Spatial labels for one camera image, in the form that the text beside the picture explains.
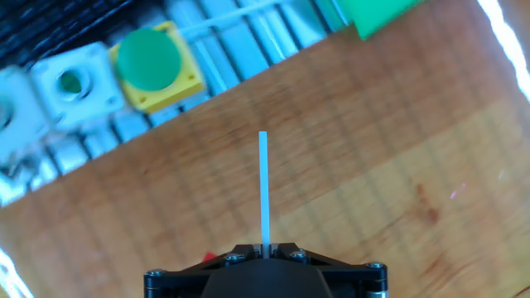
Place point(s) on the grey box with green button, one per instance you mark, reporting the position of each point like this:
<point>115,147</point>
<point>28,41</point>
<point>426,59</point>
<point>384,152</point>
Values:
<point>74,87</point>

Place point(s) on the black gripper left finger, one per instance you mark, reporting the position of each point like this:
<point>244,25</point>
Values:
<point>178,277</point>

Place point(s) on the green cloth on rollers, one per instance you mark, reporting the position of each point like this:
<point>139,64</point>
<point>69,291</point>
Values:
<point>372,14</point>

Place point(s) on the grey box with red button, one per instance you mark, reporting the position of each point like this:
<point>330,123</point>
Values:
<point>16,116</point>

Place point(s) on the wood grain table mat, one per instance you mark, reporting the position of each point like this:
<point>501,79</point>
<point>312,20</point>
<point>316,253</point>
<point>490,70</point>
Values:
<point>331,165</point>

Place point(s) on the red flag with white stick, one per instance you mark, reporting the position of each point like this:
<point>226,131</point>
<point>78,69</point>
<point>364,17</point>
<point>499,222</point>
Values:
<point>264,186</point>

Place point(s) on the black keyboard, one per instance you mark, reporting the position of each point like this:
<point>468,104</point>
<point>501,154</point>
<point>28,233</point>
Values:
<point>49,25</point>

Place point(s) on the yellow box green mushroom button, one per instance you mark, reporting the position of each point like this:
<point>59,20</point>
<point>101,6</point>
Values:
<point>153,66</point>

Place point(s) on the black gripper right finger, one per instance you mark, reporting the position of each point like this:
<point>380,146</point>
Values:
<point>356,275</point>

